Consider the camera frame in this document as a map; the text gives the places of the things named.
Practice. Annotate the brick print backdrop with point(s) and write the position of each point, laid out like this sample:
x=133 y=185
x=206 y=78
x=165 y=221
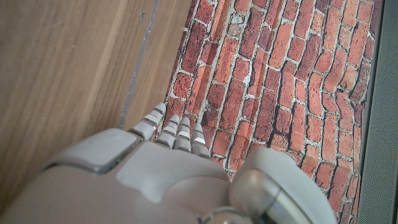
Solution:
x=280 y=77

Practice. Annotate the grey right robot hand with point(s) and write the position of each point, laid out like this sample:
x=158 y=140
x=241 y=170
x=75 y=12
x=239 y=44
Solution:
x=140 y=186

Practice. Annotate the grey perforated wall panel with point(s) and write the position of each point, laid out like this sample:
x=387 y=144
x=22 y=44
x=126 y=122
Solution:
x=382 y=124

